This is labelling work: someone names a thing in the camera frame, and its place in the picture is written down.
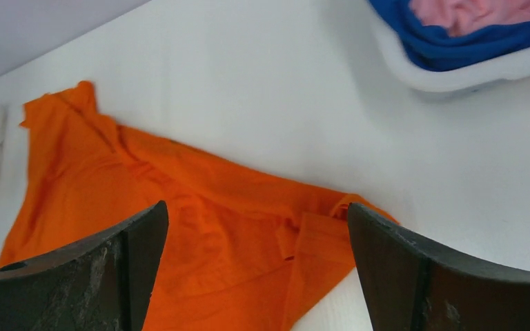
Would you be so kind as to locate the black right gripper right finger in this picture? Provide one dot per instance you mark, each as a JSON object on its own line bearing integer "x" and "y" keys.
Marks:
{"x": 411, "y": 282}

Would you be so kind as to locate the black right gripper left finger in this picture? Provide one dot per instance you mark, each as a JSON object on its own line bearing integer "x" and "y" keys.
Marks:
{"x": 100, "y": 282}

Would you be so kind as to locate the orange t shirt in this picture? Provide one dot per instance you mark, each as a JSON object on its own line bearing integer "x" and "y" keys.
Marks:
{"x": 245, "y": 250}

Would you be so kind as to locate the blue t shirt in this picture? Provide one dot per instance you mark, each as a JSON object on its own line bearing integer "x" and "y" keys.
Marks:
{"x": 431, "y": 48}

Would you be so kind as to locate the white plastic laundry basket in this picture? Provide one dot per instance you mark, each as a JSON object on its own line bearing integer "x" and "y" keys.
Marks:
{"x": 509, "y": 67}

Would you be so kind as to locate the light pink t shirt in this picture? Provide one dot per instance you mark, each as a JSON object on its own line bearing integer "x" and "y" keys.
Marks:
{"x": 463, "y": 17}

